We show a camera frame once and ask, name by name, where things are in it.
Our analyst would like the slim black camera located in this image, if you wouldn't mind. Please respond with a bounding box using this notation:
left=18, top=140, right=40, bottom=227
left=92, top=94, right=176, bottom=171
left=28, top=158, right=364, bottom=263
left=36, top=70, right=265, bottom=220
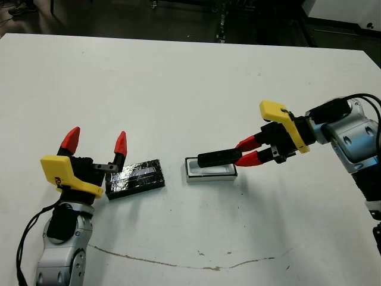
left=197, top=150, right=242, bottom=168

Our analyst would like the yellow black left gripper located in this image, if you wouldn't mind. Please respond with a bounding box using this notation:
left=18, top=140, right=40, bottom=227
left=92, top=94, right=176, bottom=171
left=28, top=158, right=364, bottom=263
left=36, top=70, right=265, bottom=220
left=40, top=126, right=128, bottom=206

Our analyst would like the white camera box base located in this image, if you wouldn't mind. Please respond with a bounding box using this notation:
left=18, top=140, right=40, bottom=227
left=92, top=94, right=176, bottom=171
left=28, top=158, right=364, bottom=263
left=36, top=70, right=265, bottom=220
left=185, top=156, right=238, bottom=184

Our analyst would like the glossy black box lid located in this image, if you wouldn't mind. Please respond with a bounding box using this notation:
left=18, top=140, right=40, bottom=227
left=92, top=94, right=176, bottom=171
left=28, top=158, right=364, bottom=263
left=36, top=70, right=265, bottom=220
left=104, top=159, right=166, bottom=201

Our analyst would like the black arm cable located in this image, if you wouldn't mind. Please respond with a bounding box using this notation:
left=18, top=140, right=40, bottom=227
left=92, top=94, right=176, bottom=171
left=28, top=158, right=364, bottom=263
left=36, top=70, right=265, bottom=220
left=16, top=205, right=60, bottom=286
left=342, top=93, right=381, bottom=123

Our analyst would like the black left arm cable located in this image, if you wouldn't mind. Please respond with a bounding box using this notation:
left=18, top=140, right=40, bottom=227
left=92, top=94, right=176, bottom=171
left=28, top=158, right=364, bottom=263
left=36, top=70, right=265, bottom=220
left=16, top=205, right=60, bottom=286

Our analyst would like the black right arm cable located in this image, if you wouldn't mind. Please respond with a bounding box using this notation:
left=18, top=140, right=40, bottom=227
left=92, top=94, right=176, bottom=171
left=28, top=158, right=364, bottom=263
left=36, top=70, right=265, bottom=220
left=342, top=93, right=381, bottom=123

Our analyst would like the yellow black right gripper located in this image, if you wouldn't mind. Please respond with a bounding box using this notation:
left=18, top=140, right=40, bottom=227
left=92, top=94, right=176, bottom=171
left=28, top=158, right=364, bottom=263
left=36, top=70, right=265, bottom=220
left=234, top=100, right=318, bottom=168

